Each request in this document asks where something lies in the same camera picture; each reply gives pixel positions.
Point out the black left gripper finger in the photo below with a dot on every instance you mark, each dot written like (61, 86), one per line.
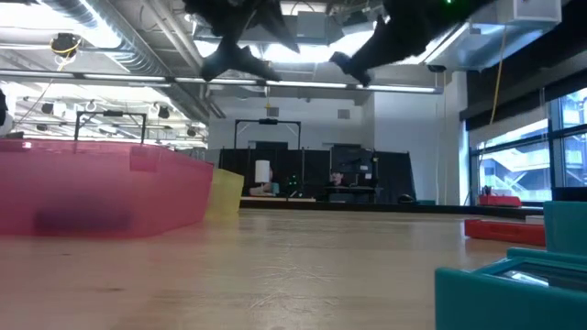
(220, 64)
(257, 66)

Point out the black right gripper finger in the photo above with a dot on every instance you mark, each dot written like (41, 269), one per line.
(351, 66)

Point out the white digital clock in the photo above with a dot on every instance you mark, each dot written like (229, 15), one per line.
(535, 219)

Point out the ceiling tube light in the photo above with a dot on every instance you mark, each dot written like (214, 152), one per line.
(124, 78)
(321, 84)

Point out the grey ceiling box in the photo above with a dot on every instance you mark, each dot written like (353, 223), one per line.
(316, 25)

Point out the dark monitor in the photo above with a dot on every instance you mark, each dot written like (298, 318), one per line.
(351, 160)

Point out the white cylinder lamp shade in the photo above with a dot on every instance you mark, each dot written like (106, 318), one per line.
(262, 172)

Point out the black partition curtain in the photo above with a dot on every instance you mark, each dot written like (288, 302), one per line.
(312, 169)

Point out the person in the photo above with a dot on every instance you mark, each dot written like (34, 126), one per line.
(272, 178)
(337, 179)

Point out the yellow translucent bin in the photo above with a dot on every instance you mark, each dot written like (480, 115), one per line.
(227, 194)

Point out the background wooden table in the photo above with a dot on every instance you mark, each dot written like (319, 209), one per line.
(275, 199)

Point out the black round object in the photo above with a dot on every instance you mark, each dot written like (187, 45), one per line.
(406, 199)

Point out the red translucent bin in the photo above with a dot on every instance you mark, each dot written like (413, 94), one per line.
(91, 183)

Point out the large dark-framed window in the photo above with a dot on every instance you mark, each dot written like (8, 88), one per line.
(513, 174)

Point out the ceiling security camera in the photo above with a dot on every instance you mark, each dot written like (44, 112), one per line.
(435, 68)

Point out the square wall vent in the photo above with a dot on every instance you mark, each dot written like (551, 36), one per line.
(343, 113)
(273, 112)

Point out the black camera stand frame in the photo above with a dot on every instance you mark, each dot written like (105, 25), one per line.
(268, 121)

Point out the black aluminium table frame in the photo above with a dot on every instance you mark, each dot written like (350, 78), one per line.
(390, 207)

